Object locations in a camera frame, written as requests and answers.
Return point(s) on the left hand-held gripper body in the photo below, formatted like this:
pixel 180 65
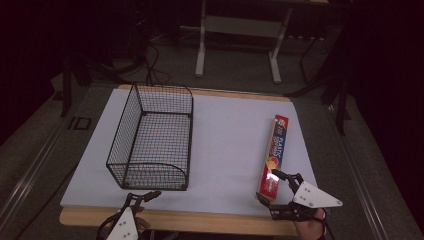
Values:
pixel 124 226

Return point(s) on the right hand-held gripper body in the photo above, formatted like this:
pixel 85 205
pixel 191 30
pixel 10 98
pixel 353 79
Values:
pixel 315 197

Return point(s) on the red plastic wrap box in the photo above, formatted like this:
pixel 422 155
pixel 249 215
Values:
pixel 277 146

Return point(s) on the person's left hand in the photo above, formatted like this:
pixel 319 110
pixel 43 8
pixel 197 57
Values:
pixel 141 221

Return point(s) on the person's right hand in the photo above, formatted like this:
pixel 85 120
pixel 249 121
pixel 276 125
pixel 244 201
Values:
pixel 308 228

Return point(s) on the white table mat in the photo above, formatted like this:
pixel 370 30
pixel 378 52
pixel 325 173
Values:
pixel 230 140

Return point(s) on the black floor socket plate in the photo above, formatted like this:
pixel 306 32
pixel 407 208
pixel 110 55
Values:
pixel 80 123

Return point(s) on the black metal stand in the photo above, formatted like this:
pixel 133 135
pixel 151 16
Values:
pixel 333 80
pixel 66 86

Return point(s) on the white metal table frame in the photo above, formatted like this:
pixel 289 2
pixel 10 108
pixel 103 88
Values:
pixel 240 26

